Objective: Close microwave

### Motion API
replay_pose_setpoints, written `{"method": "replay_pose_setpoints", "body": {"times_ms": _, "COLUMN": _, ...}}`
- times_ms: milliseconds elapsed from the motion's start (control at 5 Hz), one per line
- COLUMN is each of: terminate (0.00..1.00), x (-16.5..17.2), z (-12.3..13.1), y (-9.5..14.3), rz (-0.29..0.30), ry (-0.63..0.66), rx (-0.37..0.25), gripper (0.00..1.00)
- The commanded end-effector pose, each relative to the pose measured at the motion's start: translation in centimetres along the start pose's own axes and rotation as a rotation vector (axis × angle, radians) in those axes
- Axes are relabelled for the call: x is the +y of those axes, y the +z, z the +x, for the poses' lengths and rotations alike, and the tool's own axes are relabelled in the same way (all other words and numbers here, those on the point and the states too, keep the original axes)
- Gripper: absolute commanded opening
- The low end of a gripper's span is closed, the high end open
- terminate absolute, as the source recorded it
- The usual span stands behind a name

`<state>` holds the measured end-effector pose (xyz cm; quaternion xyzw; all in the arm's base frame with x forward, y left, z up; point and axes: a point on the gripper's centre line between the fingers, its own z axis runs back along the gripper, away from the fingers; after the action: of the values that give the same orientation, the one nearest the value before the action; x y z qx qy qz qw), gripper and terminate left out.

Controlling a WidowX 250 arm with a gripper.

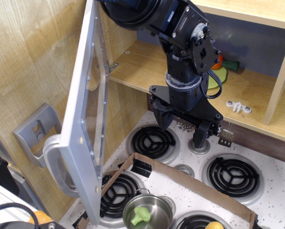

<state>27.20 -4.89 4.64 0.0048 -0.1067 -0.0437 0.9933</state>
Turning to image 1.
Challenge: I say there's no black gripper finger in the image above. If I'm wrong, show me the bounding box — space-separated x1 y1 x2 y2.
153 101 174 131
193 122 213 148

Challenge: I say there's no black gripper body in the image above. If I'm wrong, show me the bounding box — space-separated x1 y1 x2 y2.
149 85 223 134

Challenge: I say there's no grey microwave door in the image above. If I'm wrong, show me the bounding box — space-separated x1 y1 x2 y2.
43 0 109 225

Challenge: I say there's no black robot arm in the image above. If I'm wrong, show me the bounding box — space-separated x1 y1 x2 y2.
100 0 223 149

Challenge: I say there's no wooden microwave cabinet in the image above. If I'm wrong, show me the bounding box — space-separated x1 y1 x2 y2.
102 0 285 141

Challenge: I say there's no round metal strainer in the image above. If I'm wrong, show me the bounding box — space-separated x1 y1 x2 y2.
177 118 195 133

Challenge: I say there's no small hanging metal grater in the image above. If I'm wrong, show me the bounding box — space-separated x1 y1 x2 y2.
218 122 234 147

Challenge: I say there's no back left stove burner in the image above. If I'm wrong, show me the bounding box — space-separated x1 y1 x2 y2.
126 125 180 165

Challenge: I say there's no stove burner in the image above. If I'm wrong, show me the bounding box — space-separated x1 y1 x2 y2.
171 210 231 229
99 171 145 229
201 153 265 206
126 125 180 165

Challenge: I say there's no white door latch clip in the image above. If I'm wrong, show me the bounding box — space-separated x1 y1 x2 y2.
226 101 252 114

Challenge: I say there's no green plastic plate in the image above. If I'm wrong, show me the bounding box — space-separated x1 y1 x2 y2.
207 66 228 90

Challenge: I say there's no brown cardboard barrier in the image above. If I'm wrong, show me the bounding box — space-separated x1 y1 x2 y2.
72 152 257 229

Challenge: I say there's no orange toy carrot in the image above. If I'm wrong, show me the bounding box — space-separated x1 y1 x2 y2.
211 54 240 72

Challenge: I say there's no back right stove burner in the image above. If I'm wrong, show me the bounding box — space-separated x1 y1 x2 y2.
201 153 265 206

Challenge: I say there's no black tape piece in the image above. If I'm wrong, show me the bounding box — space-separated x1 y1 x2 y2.
131 159 152 178

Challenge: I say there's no front left stove burner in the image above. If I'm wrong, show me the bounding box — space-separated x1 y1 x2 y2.
99 171 145 229

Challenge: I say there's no stainless steel pot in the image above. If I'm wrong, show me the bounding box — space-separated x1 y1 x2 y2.
122 192 176 229

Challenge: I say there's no front right stove burner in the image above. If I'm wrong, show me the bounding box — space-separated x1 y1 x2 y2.
171 210 231 229

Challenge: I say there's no yellow toy fruit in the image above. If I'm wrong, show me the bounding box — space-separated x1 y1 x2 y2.
205 221 224 229

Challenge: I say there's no green toy broccoli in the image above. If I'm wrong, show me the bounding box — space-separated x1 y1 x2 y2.
131 207 151 226

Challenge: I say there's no orange toy bread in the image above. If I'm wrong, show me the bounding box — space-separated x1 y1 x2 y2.
33 210 52 225

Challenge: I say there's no grey wall phone holder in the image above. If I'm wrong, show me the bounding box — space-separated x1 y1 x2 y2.
12 103 61 168

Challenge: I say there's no black braided cable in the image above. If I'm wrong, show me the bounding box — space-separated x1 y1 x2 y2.
0 202 40 229

